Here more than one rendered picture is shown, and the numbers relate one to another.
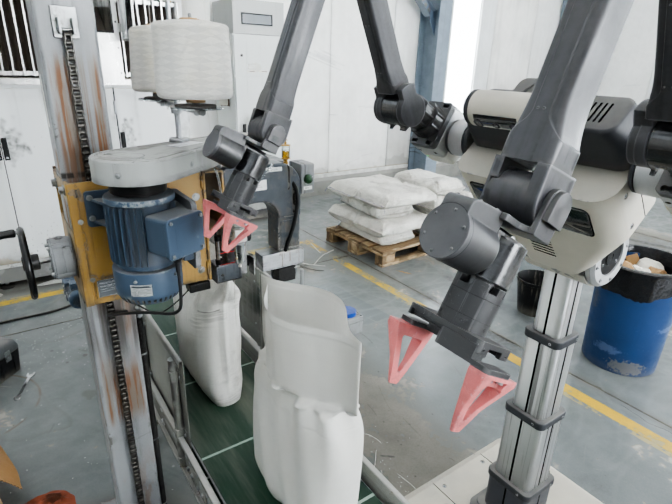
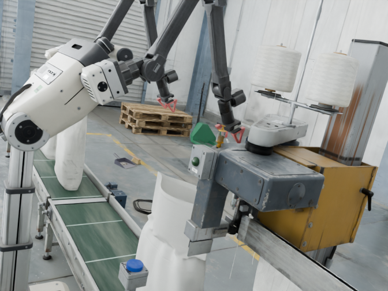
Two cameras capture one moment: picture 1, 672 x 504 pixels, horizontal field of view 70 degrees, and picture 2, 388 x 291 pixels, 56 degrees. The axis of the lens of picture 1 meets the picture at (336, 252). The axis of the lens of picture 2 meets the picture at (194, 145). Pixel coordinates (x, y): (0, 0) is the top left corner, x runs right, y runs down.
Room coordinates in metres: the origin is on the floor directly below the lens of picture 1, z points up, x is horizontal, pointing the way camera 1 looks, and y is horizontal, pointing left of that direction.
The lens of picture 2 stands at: (2.55, 0.07, 1.60)
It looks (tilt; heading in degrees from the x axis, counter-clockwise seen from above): 14 degrees down; 180
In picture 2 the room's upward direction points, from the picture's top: 12 degrees clockwise
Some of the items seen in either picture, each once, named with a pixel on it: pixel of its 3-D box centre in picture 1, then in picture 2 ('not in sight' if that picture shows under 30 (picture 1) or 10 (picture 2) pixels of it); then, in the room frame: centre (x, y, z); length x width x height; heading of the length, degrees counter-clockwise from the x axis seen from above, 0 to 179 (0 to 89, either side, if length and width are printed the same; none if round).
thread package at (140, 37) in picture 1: (158, 59); (332, 79); (1.34, 0.48, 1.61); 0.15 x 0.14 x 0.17; 35
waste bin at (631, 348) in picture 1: (630, 310); not in sight; (2.52, -1.73, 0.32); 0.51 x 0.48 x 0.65; 125
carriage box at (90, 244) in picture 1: (133, 225); (313, 194); (1.25, 0.56, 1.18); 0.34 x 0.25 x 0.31; 125
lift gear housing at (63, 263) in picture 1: (60, 257); not in sight; (1.13, 0.70, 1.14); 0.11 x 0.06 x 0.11; 35
